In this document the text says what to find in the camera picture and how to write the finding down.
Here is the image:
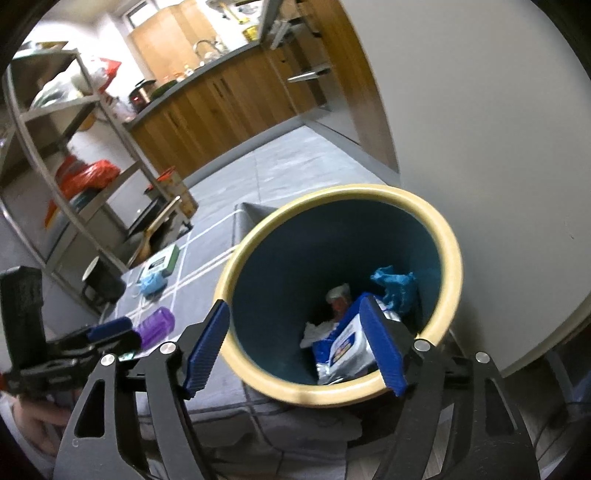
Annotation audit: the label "white tissue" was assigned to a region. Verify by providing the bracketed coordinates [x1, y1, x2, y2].
[300, 320, 343, 350]

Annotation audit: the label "teal trash bin yellow rim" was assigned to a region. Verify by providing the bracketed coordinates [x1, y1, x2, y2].
[215, 184, 464, 409]

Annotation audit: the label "white blue wipes pack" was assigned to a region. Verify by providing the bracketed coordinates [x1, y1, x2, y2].
[310, 292, 407, 387]

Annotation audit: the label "wooden kitchen cabinets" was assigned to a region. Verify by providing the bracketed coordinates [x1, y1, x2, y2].
[126, 0, 400, 184]

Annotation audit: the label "green white tissue box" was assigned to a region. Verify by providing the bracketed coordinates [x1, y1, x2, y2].
[137, 244, 181, 278]

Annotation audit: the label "blue plastic bag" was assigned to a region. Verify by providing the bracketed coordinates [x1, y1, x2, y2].
[370, 265, 422, 317]

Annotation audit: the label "grey striped mat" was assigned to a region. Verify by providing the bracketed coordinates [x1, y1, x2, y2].
[99, 202, 384, 480]

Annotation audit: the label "metal shelf rack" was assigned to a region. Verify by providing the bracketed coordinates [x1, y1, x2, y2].
[0, 41, 195, 288]

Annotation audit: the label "red white plastic bag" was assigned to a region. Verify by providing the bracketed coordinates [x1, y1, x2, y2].
[88, 57, 122, 93]

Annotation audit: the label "white orange wrapper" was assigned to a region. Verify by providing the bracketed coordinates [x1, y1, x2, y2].
[325, 283, 354, 320]

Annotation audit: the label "blue face mask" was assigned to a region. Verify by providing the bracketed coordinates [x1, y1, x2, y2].
[137, 272, 170, 297]

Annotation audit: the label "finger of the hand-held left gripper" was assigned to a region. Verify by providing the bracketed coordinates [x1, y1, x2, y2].
[46, 318, 134, 354]
[46, 331, 143, 373]

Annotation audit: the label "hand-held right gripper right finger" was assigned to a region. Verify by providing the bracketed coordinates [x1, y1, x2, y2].
[359, 294, 541, 480]

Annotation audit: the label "black pot white rim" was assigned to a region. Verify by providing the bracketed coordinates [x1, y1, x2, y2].
[82, 257, 127, 306]

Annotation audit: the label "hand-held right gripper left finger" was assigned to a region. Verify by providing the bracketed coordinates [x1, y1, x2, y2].
[53, 300, 232, 480]

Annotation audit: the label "black pan wooden handle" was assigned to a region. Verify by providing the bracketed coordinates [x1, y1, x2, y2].
[127, 196, 186, 269]

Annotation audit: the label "grey kitchen countertop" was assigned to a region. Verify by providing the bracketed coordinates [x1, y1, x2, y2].
[124, 36, 274, 126]

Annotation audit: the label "kitchen faucet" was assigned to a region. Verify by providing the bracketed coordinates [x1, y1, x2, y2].
[193, 39, 221, 62]

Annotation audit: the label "purple box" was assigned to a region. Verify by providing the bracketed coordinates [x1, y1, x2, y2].
[135, 308, 177, 348]

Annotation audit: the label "person's left forearm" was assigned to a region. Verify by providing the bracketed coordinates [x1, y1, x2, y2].
[14, 392, 78, 462]

